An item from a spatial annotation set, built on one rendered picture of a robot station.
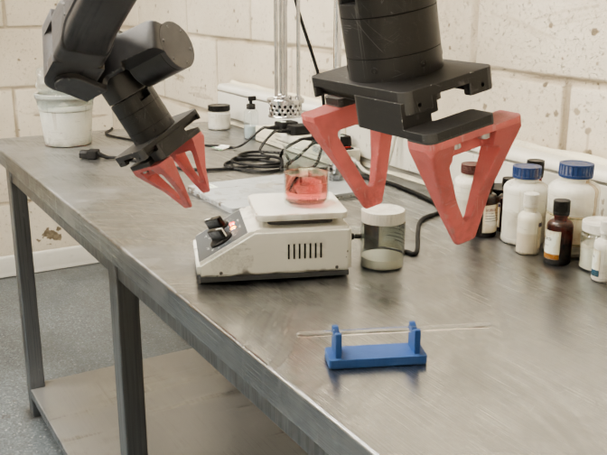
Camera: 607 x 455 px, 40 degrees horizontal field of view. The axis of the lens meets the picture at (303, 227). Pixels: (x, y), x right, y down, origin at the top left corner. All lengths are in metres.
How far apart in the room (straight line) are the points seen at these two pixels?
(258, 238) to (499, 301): 0.31
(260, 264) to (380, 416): 0.37
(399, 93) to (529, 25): 1.01
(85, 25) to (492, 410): 0.55
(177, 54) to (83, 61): 0.11
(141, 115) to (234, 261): 0.22
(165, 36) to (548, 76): 0.70
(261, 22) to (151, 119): 1.26
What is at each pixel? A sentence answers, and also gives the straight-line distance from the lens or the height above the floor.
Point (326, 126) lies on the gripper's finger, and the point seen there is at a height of 1.03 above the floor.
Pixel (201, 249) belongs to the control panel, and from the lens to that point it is 1.11.
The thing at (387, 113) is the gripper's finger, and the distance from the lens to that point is 0.47.
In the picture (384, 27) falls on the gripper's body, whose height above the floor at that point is 1.09.
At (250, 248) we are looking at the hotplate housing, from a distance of 1.06.
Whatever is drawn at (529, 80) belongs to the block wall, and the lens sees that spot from 1.47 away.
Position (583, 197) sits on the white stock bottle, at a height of 0.84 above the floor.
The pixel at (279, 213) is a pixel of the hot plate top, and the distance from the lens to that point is 1.06.
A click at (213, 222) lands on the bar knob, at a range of 1.14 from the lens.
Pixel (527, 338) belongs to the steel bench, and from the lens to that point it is 0.94.
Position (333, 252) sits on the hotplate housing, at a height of 0.79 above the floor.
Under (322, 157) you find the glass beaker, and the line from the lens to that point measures 1.08.
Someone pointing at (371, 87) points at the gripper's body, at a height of 1.06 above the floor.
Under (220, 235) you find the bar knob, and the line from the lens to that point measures 1.08.
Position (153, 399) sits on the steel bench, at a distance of 2.26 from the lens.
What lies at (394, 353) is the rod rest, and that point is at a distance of 0.85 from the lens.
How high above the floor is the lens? 1.11
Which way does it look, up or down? 16 degrees down
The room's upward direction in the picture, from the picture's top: straight up
